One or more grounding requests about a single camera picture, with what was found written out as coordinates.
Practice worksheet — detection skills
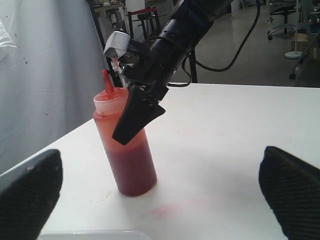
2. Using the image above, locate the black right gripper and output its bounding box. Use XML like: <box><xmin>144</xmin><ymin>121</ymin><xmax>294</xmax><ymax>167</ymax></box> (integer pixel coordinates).
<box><xmin>112</xmin><ymin>47</ymin><xmax>180</xmax><ymax>145</ymax></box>

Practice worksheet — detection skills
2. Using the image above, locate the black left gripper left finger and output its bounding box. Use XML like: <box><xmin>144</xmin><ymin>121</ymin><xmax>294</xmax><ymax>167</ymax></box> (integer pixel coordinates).
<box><xmin>0</xmin><ymin>149</ymin><xmax>63</xmax><ymax>240</ymax></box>

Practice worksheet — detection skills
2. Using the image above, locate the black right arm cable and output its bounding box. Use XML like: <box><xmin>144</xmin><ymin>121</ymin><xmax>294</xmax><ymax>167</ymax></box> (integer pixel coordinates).
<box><xmin>169</xmin><ymin>0</ymin><xmax>262</xmax><ymax>88</ymax></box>

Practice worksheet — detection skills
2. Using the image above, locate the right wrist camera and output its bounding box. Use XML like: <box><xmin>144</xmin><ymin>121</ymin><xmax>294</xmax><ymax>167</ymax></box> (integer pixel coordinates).
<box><xmin>103</xmin><ymin>30</ymin><xmax>141</xmax><ymax>60</ymax></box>

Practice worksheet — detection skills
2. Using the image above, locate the red sauce squeeze bottle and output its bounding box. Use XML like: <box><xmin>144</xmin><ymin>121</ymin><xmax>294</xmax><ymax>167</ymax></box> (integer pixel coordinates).
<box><xmin>93</xmin><ymin>69</ymin><xmax>157</xmax><ymax>197</ymax></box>

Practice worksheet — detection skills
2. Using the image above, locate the grey backdrop cloth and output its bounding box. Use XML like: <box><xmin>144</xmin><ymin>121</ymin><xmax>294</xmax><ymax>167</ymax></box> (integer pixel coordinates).
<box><xmin>0</xmin><ymin>0</ymin><xmax>106</xmax><ymax>172</ymax></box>

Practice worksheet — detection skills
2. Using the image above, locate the white round floor stand base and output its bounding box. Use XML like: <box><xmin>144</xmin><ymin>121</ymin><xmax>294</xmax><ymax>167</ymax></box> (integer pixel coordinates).
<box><xmin>284</xmin><ymin>32</ymin><xmax>305</xmax><ymax>60</ymax></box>

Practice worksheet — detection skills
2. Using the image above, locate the cardboard box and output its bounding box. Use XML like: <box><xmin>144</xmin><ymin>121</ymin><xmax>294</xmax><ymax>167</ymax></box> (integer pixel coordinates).
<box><xmin>290</xmin><ymin>33</ymin><xmax>309</xmax><ymax>52</ymax></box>

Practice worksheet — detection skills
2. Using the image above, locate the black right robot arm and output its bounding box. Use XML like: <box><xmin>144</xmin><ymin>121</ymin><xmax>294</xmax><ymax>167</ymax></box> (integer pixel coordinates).
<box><xmin>112</xmin><ymin>0</ymin><xmax>230</xmax><ymax>145</ymax></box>

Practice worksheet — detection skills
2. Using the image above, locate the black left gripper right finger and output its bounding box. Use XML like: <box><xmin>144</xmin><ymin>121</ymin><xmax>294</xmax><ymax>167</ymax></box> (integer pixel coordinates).
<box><xmin>258</xmin><ymin>146</ymin><xmax>320</xmax><ymax>240</ymax></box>

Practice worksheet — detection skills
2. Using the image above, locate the grey office chair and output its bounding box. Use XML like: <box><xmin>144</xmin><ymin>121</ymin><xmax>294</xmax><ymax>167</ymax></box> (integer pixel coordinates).
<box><xmin>267</xmin><ymin>0</ymin><xmax>301</xmax><ymax>41</ymax></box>

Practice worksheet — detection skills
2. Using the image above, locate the white rectangular plastic tray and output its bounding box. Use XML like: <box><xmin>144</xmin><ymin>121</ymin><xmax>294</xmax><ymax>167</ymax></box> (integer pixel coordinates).
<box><xmin>37</xmin><ymin>230</ymin><xmax>152</xmax><ymax>240</ymax></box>

